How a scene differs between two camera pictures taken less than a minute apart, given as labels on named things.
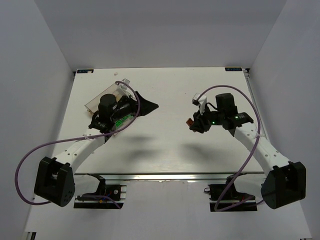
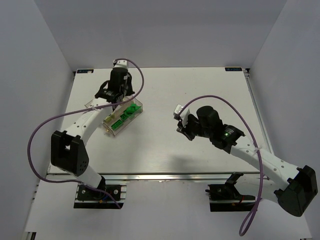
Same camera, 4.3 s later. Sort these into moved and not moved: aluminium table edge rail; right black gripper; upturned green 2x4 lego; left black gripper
Moved: right black gripper; left black gripper
Not moved: aluminium table edge rail; upturned green 2x4 lego
